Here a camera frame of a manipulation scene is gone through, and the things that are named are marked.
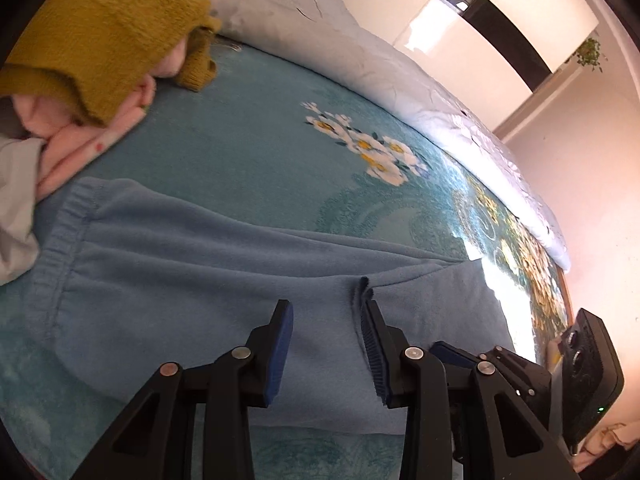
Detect pink garment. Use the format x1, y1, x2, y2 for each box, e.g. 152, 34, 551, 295
12, 40, 193, 201

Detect person's right hand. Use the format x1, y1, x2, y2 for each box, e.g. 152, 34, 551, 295
575, 422, 638, 473

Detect glossy white wardrobe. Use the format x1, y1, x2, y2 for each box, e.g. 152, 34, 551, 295
280, 0, 601, 95

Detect wooden bed frame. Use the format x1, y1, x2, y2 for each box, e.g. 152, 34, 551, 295
562, 265, 576, 327

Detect green hanging plant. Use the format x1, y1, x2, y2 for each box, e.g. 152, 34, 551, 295
567, 35, 609, 74

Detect pale blue quilt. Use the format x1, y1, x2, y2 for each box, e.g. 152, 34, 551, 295
165, 0, 572, 271

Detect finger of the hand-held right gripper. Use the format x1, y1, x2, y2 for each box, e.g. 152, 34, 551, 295
430, 341, 552, 413

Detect white garment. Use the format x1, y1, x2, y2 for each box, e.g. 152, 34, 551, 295
0, 135, 49, 287

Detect mustard yellow knit sweater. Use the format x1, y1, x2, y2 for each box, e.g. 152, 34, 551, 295
0, 0, 223, 128

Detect teal floral blanket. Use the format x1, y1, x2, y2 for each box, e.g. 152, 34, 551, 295
0, 42, 574, 480

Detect light blue fleece pants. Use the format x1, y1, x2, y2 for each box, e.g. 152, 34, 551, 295
25, 176, 516, 436

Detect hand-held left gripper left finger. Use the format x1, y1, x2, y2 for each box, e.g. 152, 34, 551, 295
70, 299, 294, 480

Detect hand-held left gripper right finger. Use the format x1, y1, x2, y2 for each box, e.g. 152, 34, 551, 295
360, 298, 576, 480

